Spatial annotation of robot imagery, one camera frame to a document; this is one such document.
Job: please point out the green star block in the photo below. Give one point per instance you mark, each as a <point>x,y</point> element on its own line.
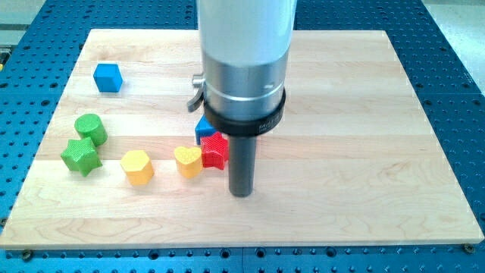
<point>81,155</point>

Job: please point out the blue triangle block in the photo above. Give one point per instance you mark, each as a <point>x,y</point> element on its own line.
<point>203,129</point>

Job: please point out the light wooden board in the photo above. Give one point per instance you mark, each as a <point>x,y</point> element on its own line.
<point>354,160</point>

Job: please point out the red star block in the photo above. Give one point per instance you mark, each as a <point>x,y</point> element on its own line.
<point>215,151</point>

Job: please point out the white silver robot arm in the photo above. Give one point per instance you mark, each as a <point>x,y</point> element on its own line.
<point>245,47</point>

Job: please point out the yellow hexagon block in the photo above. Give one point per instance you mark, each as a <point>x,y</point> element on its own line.
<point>137,167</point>

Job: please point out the blue cube block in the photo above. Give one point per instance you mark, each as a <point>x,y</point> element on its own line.
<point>108,78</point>

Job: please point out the green cylinder block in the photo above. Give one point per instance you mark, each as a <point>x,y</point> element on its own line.
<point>90,125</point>

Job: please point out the yellow heart block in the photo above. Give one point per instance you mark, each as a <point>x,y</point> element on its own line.
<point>188,160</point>

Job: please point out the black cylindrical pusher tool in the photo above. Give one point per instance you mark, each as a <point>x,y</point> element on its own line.
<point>241,165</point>

